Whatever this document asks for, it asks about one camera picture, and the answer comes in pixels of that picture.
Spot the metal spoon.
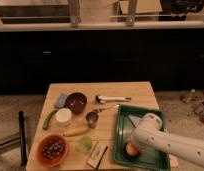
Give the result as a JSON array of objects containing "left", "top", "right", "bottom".
[{"left": 92, "top": 104, "right": 119, "bottom": 113}]

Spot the black bar on floor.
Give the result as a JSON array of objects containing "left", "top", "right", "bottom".
[{"left": 18, "top": 111, "right": 27, "bottom": 166}]

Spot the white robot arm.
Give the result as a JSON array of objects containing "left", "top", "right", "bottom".
[{"left": 129, "top": 113, "right": 204, "bottom": 168}]

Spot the grey folded cloth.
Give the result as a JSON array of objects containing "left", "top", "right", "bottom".
[{"left": 128, "top": 115, "right": 141, "bottom": 127}]

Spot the green cucumber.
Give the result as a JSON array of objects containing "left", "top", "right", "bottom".
[{"left": 42, "top": 110, "right": 58, "bottom": 130}]

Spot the orange bowl with nuts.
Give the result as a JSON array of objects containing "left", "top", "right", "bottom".
[{"left": 36, "top": 134, "right": 69, "bottom": 168}]

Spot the white handled kitchen tool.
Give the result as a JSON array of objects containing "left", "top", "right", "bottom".
[{"left": 96, "top": 95, "right": 132, "bottom": 103}]

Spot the orange red apple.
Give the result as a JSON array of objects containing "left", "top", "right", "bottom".
[{"left": 126, "top": 143, "right": 139, "bottom": 156}]

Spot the white round container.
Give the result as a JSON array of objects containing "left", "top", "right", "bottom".
[{"left": 55, "top": 108, "right": 72, "bottom": 126}]

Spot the dark red bowl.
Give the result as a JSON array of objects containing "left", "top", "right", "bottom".
[{"left": 65, "top": 92, "right": 87, "bottom": 114}]

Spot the blue sponge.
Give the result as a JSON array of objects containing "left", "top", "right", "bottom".
[{"left": 54, "top": 94, "right": 67, "bottom": 108}]

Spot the green plastic cup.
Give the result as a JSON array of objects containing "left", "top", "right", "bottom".
[{"left": 77, "top": 136, "right": 93, "bottom": 153}]

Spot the yellow banana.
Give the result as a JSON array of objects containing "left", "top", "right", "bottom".
[{"left": 63, "top": 127, "right": 89, "bottom": 137}]

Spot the green plastic tray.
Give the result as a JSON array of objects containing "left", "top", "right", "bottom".
[{"left": 113, "top": 105, "right": 171, "bottom": 171}]

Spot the clutter on floor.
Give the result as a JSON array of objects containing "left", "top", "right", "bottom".
[{"left": 180, "top": 89, "right": 204, "bottom": 123}]

